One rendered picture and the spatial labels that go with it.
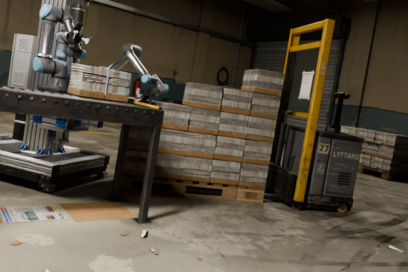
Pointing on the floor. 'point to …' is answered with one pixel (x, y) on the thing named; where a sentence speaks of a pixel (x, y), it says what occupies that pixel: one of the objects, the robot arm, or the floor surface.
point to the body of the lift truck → (326, 166)
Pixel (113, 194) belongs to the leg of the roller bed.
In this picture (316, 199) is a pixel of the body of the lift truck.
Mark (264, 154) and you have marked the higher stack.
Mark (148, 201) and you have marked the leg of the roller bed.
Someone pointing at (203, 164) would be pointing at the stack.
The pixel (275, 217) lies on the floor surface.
